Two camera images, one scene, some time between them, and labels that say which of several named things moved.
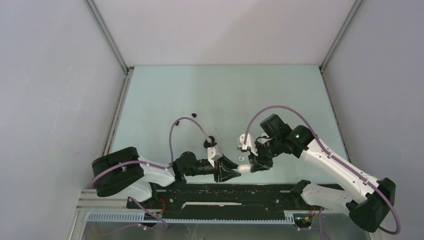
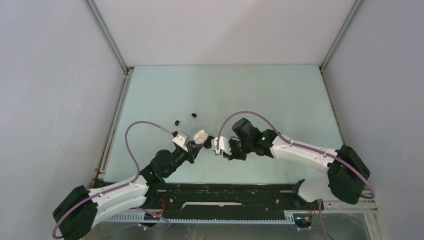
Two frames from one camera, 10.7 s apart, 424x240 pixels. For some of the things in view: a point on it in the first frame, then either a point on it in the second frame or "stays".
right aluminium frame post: x=339 y=35 stays
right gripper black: x=259 y=162 → x=234 y=155
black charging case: x=208 y=144 stays
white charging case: x=246 y=168 → x=200 y=137
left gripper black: x=224 y=175 → x=193 y=149
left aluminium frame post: x=102 y=25 stays
